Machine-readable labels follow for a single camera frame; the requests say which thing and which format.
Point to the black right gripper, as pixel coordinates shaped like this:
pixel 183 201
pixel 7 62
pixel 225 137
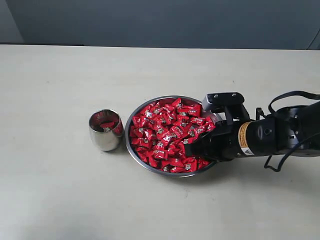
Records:
pixel 256 138

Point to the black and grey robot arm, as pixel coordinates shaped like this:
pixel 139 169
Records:
pixel 295 131

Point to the pile of red wrapped candies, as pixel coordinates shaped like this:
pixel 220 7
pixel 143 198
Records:
pixel 162 137

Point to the round metal bowl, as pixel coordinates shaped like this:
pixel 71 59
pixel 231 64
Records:
pixel 140 160

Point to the stainless steel cup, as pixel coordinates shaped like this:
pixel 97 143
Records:
pixel 110 140

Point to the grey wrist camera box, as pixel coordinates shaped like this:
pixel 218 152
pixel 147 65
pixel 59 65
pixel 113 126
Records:
pixel 218 101

